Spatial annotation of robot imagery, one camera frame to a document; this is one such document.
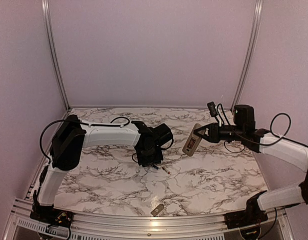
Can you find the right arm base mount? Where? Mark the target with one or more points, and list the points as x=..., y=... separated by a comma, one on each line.
x=244, y=218

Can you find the front aluminium rail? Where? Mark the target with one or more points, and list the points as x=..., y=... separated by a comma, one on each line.
x=92, y=226

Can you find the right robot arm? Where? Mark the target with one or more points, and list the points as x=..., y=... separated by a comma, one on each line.
x=263, y=141

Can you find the grey remote control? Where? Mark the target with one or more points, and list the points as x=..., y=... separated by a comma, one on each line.
x=192, y=141

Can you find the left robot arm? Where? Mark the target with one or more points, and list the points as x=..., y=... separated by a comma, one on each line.
x=74, y=135

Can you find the left aluminium frame post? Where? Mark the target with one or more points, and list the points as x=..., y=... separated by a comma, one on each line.
x=53, y=53

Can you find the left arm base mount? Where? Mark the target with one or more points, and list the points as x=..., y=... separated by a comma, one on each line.
x=51, y=216

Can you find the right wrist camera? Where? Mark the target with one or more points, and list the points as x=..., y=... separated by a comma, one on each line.
x=212, y=109

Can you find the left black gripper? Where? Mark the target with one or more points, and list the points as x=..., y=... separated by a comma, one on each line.
x=142, y=161

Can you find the aluminium frame post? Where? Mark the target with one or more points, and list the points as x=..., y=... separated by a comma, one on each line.
x=53, y=53
x=249, y=53

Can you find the right aluminium frame post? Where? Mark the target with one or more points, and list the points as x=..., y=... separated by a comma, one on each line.
x=249, y=53

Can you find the grey battery cover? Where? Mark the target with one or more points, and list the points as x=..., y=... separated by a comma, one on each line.
x=155, y=212

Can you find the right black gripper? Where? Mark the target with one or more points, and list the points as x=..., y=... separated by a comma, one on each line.
x=214, y=135

